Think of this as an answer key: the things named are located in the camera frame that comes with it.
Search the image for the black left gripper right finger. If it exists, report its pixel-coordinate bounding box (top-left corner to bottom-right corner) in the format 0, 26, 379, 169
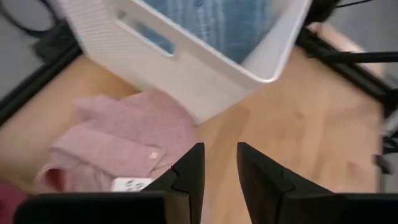
236, 141, 346, 224

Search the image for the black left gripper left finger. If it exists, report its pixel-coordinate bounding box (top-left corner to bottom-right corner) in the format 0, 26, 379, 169
141, 142, 206, 224

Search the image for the white paper label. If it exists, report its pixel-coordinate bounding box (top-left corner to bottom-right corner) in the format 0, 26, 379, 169
110, 177, 155, 193

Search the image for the pink button shirt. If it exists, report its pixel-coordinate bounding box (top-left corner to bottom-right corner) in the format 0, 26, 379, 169
33, 90, 200, 194

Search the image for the maroon cloth garment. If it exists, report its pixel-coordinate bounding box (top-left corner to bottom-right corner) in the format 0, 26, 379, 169
0, 179, 31, 224

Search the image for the white perforated plastic basket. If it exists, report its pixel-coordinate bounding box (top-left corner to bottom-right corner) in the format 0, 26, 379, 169
57, 0, 312, 126

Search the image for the black aluminium table frame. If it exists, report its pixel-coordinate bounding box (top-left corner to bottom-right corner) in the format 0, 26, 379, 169
0, 21, 398, 126

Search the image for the black looped cable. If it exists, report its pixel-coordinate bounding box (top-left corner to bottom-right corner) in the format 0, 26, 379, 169
0, 0, 62, 40

